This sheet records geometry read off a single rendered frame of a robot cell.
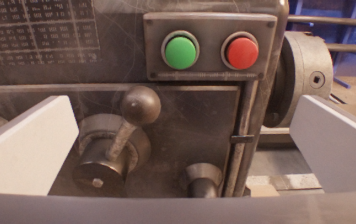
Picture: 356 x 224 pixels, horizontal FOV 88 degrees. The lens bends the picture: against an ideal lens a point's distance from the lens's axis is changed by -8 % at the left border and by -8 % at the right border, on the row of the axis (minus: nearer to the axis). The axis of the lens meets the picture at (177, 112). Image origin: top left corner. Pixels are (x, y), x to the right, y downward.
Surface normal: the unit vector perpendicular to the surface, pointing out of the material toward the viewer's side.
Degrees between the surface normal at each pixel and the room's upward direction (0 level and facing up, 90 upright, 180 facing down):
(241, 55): 90
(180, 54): 90
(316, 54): 41
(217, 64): 90
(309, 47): 33
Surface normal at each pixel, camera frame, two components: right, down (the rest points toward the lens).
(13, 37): 0.00, 0.51
